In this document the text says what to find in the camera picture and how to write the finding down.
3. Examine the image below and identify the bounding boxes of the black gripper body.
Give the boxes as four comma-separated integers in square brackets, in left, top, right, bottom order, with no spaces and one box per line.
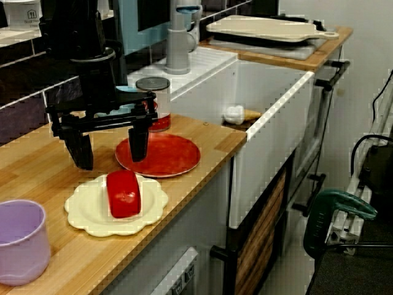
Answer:
[45,49,159,138]

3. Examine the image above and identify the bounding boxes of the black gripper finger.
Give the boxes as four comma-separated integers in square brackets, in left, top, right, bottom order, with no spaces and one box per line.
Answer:
[128,118,152,163]
[60,124,95,170]

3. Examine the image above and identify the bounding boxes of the red round plate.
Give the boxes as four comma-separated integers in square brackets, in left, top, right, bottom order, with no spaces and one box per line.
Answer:
[115,133,202,178]

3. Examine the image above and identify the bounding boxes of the tomato print tin can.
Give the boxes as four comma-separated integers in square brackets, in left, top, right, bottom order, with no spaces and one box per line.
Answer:
[135,76,171,133]

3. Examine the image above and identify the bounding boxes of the red bell pepper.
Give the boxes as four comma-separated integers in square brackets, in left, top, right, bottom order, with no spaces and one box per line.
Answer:
[106,170,142,219]

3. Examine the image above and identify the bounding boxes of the light blue bowl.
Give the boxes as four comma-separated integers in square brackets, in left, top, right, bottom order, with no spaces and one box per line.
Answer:
[115,85,139,115]

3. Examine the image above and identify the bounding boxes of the cream scalloped plate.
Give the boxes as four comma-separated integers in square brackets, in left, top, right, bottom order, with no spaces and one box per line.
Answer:
[64,173,169,237]

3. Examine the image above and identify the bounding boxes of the white kitchen cabinet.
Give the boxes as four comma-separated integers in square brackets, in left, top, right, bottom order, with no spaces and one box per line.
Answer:
[101,153,344,295]

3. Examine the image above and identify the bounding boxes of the grey toy faucet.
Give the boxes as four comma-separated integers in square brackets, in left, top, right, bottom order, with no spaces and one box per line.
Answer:
[165,0,203,75]

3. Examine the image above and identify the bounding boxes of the toy ice cream cone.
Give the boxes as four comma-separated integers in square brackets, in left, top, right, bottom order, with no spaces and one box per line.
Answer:
[223,104,264,125]

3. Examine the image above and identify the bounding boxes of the white jar with print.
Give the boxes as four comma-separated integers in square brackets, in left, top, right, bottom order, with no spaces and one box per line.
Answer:
[2,0,42,31]

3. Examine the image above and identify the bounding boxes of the purple plastic cup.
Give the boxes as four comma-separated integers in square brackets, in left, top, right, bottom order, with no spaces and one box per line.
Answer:
[0,199,52,286]

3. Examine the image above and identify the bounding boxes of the white toy sink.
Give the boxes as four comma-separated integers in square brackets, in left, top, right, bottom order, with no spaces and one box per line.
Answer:
[127,45,317,230]

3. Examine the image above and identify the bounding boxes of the grey toy dishwasher door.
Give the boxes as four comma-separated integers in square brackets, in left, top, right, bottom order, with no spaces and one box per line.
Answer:
[150,246,200,295]

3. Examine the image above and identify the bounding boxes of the wooden slat basket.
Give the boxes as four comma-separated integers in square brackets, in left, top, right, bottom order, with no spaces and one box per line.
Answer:
[235,168,288,295]

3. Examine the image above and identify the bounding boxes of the cream cutting board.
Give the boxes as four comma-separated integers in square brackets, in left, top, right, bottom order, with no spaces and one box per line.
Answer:
[206,14,340,43]

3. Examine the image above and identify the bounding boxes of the black stove tray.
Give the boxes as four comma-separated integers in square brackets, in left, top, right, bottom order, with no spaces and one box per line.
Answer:
[211,29,319,50]

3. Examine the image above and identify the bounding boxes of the white stove base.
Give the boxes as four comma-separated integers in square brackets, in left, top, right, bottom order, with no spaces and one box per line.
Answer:
[201,36,325,61]

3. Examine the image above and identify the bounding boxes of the green clamp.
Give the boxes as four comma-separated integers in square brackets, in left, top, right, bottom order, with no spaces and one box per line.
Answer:
[303,189,378,261]

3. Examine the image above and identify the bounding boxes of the black upright post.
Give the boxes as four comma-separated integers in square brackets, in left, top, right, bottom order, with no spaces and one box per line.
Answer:
[106,39,129,89]

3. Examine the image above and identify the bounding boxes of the black cabinet handle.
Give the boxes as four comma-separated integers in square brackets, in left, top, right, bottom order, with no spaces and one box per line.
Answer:
[316,60,351,92]
[291,173,327,218]
[210,245,239,295]

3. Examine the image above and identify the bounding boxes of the thick black cable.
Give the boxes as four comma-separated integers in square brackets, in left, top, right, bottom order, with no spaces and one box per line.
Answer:
[351,134,393,185]

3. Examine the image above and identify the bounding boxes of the white metal frame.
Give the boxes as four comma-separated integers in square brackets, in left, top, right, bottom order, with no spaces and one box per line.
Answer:
[325,73,393,256]

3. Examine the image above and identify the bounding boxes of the thin black cable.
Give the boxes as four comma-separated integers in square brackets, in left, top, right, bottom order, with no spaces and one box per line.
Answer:
[372,69,393,119]

